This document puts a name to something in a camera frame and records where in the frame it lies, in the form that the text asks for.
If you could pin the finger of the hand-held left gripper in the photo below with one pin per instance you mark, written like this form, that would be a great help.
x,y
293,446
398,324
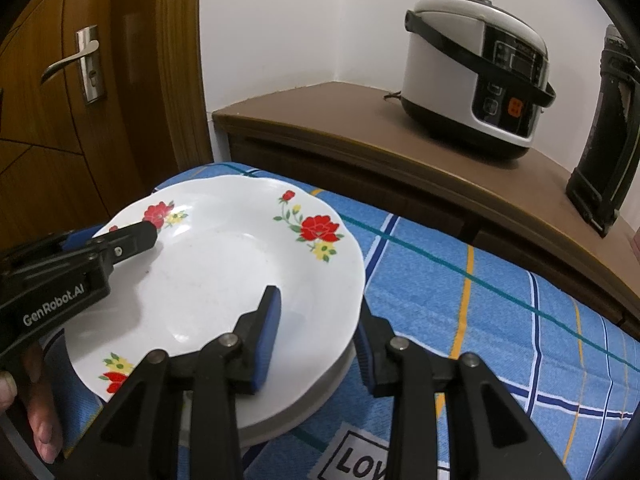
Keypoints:
x,y
80,238
135,240

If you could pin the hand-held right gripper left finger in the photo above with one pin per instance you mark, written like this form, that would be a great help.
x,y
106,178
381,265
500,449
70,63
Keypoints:
x,y
265,345

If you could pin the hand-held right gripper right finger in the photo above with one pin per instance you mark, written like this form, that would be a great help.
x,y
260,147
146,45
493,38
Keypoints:
x,y
363,360

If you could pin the white plate with red flowers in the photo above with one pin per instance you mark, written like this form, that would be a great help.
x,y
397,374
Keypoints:
x,y
225,260

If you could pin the person's left hand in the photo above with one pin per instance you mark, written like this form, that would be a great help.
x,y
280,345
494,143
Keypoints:
x,y
42,410

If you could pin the wooden door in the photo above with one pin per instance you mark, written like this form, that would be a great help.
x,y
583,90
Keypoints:
x,y
40,160

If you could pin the blue plaid tablecloth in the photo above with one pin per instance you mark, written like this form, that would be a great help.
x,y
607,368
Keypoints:
x,y
475,335

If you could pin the brown wooden cabinet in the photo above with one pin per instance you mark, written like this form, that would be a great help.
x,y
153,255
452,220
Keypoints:
x,y
450,185

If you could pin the white and black rice cooker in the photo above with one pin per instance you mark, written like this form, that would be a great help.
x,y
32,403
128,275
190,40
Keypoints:
x,y
440,85

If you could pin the tall black thermos flask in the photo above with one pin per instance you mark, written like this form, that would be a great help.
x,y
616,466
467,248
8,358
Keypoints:
x,y
605,160

